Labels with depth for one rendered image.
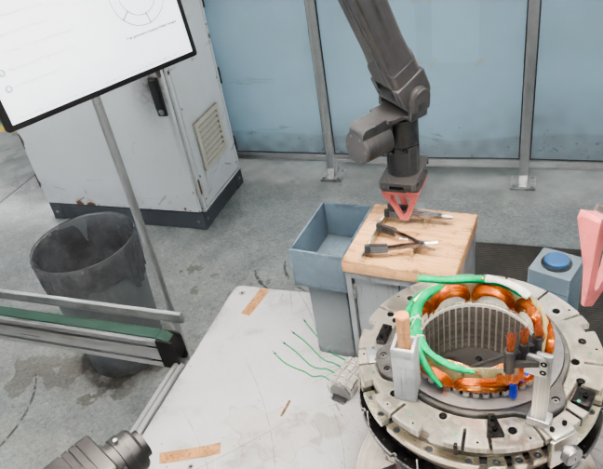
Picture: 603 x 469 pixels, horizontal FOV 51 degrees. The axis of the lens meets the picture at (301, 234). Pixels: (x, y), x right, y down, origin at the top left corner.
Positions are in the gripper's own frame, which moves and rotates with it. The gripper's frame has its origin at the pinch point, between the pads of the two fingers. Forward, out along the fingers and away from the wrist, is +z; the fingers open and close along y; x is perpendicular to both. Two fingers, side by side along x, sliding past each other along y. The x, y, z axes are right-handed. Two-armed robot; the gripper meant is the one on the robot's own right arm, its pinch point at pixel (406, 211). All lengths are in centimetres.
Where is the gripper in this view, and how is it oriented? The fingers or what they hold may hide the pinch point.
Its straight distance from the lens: 117.2
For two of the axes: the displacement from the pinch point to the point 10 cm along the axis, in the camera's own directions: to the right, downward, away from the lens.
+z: 1.5, 8.1, 5.7
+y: -3.8, 5.8, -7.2
